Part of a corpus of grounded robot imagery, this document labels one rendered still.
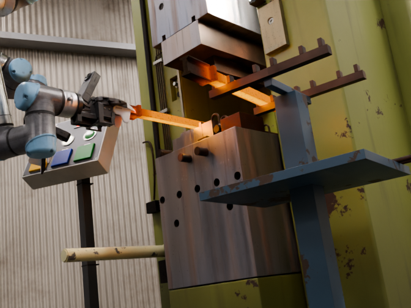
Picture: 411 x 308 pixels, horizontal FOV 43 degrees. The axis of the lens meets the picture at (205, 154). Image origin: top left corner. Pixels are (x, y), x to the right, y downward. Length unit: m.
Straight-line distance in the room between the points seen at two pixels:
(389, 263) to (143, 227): 3.46
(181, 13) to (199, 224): 0.77
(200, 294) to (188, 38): 0.88
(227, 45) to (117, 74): 3.31
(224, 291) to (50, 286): 3.09
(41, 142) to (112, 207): 3.42
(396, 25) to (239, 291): 1.14
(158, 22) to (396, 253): 1.17
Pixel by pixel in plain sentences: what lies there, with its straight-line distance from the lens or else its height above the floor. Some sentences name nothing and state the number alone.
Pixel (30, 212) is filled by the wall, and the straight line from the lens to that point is 4.61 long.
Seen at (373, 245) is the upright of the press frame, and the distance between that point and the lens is 1.53.
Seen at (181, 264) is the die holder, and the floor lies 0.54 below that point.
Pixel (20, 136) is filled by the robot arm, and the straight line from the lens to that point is 1.40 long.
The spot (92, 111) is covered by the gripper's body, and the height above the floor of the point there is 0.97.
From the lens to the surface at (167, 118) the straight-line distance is 1.68.
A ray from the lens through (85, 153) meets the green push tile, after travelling 2.00.
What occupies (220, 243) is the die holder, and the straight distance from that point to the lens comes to 1.59.
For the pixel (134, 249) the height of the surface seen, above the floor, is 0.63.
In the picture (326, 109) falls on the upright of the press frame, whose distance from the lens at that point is 1.63.
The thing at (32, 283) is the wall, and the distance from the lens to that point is 4.54.
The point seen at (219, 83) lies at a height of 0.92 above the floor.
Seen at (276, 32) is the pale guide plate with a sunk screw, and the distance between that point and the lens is 1.78.
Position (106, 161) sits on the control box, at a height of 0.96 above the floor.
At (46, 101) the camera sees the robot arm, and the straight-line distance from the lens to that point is 1.41.
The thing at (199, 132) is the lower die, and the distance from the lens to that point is 1.76.
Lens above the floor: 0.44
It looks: 15 degrees up
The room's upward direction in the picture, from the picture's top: 7 degrees counter-clockwise
